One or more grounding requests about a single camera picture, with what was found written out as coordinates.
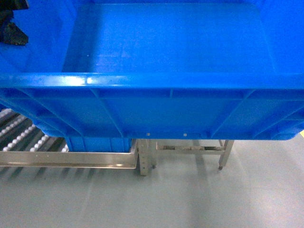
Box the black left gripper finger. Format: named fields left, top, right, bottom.
left=0, top=0, right=29, bottom=46

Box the large blue plastic crate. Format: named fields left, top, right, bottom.
left=0, top=0, right=304, bottom=140

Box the steel roller shelf rack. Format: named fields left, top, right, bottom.
left=0, top=108, right=138, bottom=169

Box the blue crate on shelf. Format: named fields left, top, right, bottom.
left=65, top=137, right=132, bottom=153

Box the steel table frame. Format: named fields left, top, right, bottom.
left=136, top=139, right=235, bottom=176

